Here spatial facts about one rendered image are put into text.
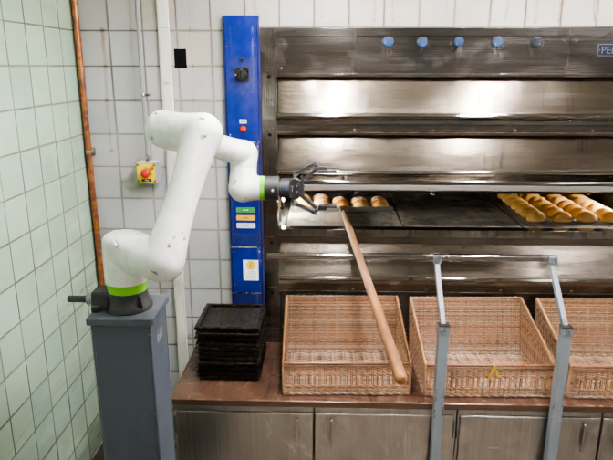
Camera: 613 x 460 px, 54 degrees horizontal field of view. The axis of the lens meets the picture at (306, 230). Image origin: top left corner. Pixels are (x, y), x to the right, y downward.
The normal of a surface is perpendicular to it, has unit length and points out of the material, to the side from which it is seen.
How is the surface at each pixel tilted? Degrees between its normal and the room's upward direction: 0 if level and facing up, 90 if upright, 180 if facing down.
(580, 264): 70
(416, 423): 90
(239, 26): 90
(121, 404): 90
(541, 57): 90
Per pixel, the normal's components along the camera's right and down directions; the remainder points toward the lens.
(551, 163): -0.03, -0.08
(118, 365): -0.02, 0.26
